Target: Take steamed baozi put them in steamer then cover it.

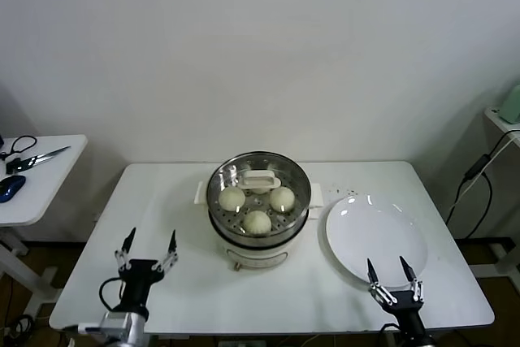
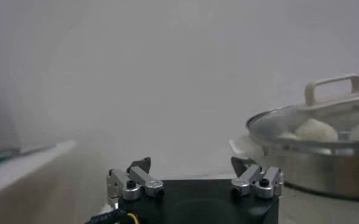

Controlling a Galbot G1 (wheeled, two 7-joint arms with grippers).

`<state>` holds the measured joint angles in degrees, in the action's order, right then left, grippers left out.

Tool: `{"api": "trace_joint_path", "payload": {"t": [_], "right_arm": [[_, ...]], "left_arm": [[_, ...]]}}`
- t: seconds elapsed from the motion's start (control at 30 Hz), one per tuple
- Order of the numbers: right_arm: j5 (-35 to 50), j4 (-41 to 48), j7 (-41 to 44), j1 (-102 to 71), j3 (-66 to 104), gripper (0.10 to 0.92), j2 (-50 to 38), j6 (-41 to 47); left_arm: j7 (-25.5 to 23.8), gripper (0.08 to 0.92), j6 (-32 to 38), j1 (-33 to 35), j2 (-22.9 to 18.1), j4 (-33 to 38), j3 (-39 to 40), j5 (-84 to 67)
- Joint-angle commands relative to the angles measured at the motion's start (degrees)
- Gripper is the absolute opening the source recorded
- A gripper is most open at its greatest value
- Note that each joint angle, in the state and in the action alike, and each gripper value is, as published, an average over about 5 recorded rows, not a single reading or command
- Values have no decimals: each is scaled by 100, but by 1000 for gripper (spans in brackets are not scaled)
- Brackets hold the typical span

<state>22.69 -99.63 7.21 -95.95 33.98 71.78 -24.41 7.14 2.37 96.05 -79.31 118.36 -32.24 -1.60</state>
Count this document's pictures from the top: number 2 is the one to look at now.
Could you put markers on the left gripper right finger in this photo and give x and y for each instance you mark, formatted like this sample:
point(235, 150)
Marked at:
point(249, 179)

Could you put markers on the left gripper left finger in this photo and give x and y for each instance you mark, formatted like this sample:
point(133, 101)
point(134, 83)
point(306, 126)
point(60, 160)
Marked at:
point(142, 179)

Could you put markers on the stainless steel steamer basket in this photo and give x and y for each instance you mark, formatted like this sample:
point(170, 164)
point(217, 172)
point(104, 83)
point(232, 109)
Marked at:
point(304, 173)

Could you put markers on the white side table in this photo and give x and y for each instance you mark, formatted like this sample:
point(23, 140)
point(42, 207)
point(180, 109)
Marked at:
point(20, 170)

